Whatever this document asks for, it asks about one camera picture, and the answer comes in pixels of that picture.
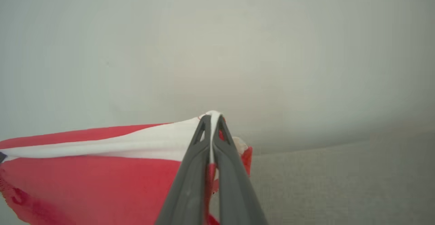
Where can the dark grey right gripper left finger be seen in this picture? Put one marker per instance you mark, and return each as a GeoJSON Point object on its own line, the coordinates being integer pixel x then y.
{"type": "Point", "coordinates": [190, 184]}

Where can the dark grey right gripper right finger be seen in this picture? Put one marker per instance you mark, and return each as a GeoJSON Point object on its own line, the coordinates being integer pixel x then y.
{"type": "Point", "coordinates": [234, 187]}

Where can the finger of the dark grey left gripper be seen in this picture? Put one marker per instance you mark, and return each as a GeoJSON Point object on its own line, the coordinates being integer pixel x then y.
{"type": "Point", "coordinates": [2, 157]}

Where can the red shorts with white bands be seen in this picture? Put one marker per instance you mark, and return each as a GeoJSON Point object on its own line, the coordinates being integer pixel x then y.
{"type": "Point", "coordinates": [102, 184]}

